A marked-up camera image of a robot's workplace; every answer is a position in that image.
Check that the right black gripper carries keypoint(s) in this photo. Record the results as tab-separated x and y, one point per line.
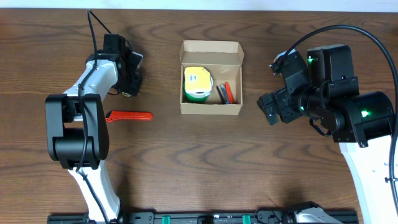
281	98

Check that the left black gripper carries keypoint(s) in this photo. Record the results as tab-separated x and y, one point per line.
136	83

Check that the red stapler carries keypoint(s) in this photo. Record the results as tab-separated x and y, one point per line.
225	94

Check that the brown cardboard box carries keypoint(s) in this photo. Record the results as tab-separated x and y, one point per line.
224	61

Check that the green tape roll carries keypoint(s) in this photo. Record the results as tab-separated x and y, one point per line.
199	97

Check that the beige masking tape roll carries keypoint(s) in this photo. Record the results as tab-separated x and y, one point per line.
211	82

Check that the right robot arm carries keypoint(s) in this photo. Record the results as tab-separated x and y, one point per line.
361	124

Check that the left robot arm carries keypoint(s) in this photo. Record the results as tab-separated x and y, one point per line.
77	133

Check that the yellow correction tape dispenser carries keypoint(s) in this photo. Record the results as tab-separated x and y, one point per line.
126	95

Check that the red utility knife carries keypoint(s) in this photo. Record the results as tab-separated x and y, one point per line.
116	115

